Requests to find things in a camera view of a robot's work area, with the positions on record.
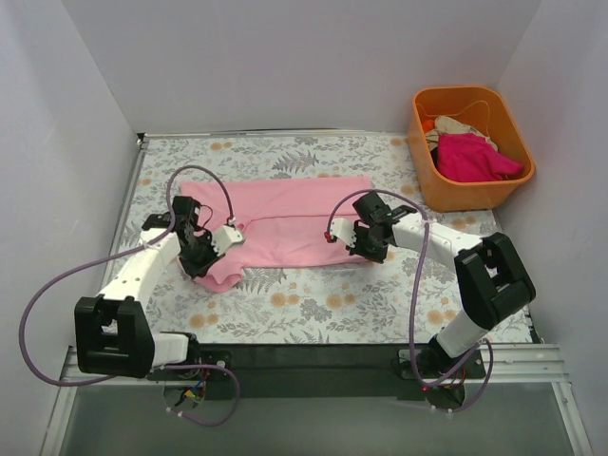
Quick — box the light pink t shirt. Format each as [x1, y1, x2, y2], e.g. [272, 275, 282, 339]
[196, 177, 371, 293]

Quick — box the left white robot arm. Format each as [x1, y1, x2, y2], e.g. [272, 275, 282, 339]
[74, 196, 219, 380]

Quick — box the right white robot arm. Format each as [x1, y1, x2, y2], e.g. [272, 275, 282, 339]
[331, 191, 536, 378]

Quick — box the floral patterned table mat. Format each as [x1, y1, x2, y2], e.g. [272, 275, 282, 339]
[119, 134, 461, 343]

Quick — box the magenta t shirt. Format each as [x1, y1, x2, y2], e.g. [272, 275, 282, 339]
[437, 134, 523, 182]

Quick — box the orange plastic bin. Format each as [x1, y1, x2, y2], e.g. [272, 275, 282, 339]
[408, 85, 535, 212]

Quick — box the beige garment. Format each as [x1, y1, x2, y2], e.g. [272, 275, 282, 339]
[422, 116, 498, 151]

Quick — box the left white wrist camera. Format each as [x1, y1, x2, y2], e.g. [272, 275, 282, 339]
[211, 224, 245, 256]

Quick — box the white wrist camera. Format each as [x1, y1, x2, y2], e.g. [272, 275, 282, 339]
[324, 218, 356, 249]
[211, 224, 245, 256]

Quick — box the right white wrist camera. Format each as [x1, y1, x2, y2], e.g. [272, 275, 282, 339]
[324, 218, 356, 249]

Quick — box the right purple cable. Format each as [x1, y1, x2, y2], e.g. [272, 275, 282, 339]
[325, 188, 496, 413]

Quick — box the purple cable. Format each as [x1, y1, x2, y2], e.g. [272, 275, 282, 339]
[18, 164, 242, 427]
[325, 188, 496, 413]

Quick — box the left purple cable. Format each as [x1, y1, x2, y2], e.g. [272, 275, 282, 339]
[18, 164, 242, 427]

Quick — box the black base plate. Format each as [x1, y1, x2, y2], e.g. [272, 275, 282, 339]
[146, 340, 490, 403]

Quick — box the aluminium frame rail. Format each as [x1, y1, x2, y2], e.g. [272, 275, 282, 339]
[42, 344, 593, 455]

